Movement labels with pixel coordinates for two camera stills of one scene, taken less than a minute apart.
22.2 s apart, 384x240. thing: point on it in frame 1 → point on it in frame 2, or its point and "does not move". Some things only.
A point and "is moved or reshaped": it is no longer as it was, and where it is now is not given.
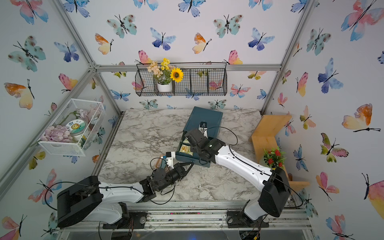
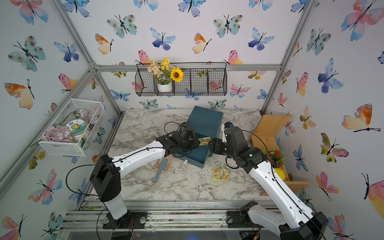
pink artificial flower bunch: [57, 133] does not move
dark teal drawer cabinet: [213, 118] does not move
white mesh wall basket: [74, 129] does not move
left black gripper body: [173, 176] → [191, 143]
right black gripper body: [192, 149] → [224, 149]
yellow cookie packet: [186, 141] is moved or reshaped
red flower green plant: [275, 158] does not move
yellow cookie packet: [186, 149] is moved or reshaped
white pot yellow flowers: [164, 74] does not move
